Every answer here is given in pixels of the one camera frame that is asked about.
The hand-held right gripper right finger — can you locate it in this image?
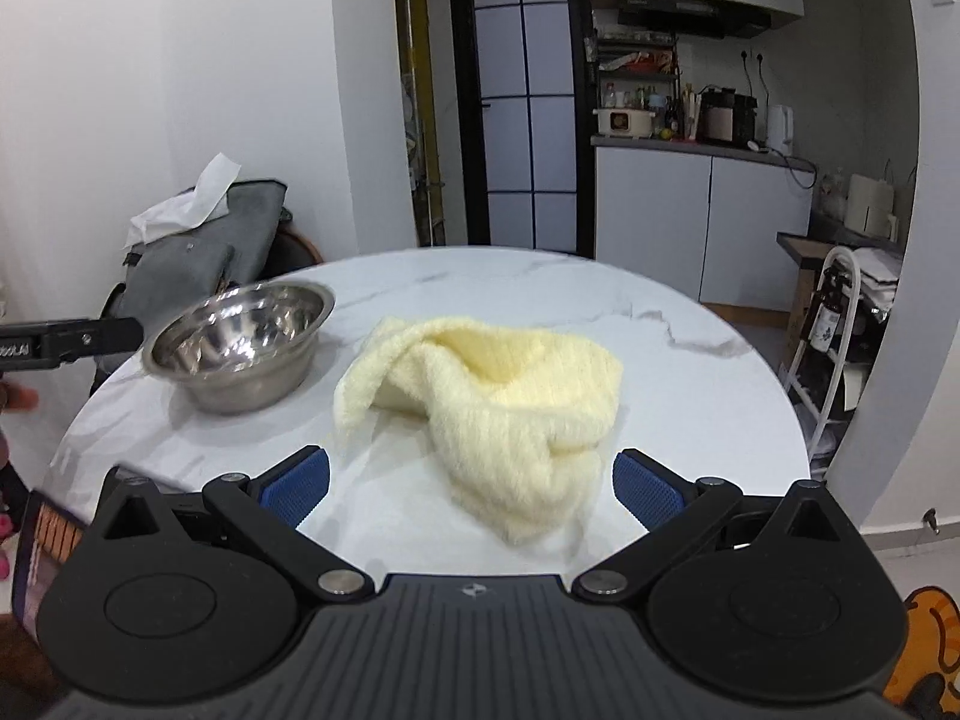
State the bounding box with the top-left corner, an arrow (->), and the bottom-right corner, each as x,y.
574,448 -> 863,605

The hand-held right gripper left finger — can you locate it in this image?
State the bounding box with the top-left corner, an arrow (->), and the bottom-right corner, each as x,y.
97,444 -> 376,605

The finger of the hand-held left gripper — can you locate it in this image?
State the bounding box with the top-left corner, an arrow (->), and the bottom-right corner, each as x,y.
45,317 -> 145,368

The stainless steel bowl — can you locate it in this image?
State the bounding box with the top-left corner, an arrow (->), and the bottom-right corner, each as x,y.
142,279 -> 336,415

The pale yellow towel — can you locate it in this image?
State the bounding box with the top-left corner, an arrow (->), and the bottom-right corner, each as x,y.
332,316 -> 625,547

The white tissue paper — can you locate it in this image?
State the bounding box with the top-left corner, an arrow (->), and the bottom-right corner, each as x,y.
126,152 -> 242,247

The grey fabric bag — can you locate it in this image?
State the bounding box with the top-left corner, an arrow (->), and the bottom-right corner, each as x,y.
90,178 -> 293,398

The dark printed book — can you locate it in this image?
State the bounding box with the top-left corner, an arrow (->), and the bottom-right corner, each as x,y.
11,491 -> 87,638

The dark round chair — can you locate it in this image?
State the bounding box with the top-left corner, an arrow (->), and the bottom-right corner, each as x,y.
266,229 -> 325,278

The dark glass bottle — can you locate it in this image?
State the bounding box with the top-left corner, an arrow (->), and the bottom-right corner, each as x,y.
810,274 -> 845,353

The dark side counter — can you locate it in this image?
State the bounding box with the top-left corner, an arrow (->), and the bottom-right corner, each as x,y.
776,231 -> 908,271

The white paper stack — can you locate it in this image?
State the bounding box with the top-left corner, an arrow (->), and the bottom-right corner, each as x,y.
859,247 -> 902,295

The orange cat rug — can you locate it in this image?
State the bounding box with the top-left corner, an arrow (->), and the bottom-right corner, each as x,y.
881,585 -> 960,720

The black framed glass door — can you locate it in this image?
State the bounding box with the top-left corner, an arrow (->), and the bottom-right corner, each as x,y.
446,0 -> 597,260

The white countertop appliance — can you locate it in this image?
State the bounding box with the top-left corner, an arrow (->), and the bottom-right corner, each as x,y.
846,172 -> 897,235

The white electric cooking pot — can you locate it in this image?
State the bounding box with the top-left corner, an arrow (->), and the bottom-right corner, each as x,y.
595,106 -> 657,140

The black kitchen appliance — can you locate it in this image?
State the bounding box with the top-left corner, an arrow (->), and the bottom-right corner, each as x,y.
699,88 -> 758,147

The white electric kettle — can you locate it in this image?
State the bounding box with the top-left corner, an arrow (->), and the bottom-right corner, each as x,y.
766,103 -> 796,157

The black spice rack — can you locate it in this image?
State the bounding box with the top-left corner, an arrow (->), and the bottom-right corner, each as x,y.
592,30 -> 680,137

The yellow pipe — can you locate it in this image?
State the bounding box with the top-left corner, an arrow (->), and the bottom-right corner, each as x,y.
397,0 -> 443,248

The black range hood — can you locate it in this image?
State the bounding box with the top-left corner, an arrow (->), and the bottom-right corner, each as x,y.
616,0 -> 773,40

